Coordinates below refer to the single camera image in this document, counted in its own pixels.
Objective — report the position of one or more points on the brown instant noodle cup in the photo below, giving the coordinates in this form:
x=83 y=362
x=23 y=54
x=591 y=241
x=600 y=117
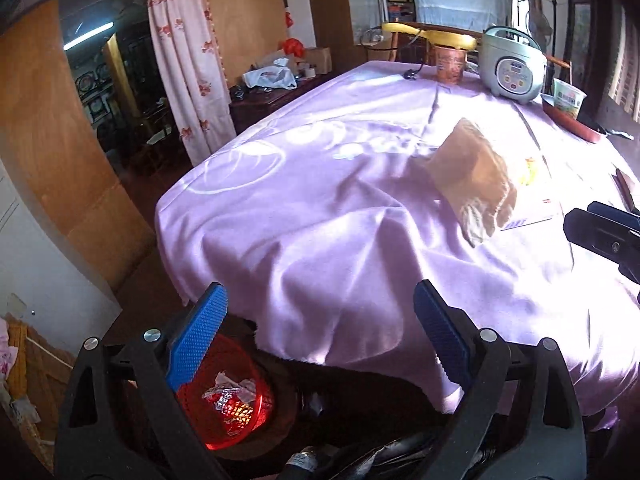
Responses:
x=450 y=64

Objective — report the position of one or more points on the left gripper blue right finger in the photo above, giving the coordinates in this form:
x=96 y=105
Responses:
x=450 y=333

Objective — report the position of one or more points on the red plastic trash basket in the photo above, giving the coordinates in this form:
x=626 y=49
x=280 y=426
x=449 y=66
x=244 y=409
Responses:
x=223 y=355

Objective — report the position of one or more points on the floral white curtain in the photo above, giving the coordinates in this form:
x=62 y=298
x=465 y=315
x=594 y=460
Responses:
x=188 y=56

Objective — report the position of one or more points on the window curtain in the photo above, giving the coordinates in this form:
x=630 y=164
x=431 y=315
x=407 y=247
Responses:
x=623 y=84

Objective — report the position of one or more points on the pink cloth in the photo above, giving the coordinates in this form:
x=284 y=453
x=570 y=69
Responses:
x=8 y=353

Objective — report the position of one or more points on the red frying pan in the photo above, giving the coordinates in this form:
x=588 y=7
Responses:
x=584 y=127

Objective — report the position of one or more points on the red white torn carton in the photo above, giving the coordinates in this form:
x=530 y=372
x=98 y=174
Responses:
x=233 y=401

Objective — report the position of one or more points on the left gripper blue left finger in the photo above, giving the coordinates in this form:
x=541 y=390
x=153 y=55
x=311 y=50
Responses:
x=187 y=348

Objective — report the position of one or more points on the mint green rice cooker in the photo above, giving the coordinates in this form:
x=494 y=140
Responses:
x=511 y=64

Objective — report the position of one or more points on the green instant noodle cup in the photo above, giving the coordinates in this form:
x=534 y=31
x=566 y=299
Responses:
x=567 y=98

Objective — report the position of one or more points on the white plastic bag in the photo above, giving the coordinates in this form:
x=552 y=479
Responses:
x=275 y=76

